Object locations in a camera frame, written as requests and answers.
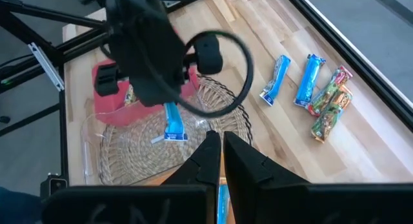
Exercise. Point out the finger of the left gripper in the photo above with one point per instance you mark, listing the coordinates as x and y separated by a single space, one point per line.
209 54
106 80

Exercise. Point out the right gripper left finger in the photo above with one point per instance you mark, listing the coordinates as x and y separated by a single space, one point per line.
200 172

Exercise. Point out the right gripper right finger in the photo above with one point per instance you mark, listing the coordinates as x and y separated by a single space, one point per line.
251 185

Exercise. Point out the green Chewy granola bar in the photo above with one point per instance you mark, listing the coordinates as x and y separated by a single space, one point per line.
130 94
329 120
329 93

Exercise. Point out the blue granola bar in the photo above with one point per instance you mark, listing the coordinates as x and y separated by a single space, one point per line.
222 204
276 80
175 124
309 80

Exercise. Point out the pink translucent plastic bin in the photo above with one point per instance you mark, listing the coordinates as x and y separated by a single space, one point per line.
106 107

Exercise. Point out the silver aluminium extrusion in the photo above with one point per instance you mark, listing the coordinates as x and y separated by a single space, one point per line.
46 67

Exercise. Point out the clear plastic bin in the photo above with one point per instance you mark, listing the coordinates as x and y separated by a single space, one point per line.
135 159

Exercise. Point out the small black camera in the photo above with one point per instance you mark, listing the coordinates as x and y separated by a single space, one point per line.
53 187

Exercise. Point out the black aluminium frame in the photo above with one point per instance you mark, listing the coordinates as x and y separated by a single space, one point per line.
355 57

